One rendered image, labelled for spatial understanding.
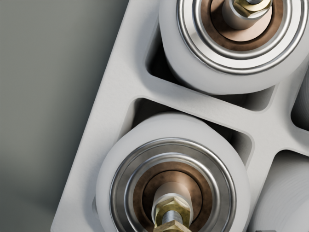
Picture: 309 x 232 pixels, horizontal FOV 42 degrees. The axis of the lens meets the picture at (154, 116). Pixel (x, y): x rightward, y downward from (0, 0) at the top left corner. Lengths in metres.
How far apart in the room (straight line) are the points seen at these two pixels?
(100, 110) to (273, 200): 0.14
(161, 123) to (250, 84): 0.06
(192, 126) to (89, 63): 0.28
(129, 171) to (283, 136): 0.13
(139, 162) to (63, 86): 0.28
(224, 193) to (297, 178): 0.08
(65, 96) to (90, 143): 0.20
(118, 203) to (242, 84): 0.10
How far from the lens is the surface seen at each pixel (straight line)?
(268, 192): 0.33
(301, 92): 0.35
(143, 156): 0.24
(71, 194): 0.33
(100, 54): 0.50
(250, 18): 0.22
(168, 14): 0.25
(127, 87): 0.31
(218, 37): 0.24
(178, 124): 0.24
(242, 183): 0.25
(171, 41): 0.24
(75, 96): 0.50
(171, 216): 0.20
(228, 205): 0.25
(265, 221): 0.31
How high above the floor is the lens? 0.49
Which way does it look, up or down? 86 degrees down
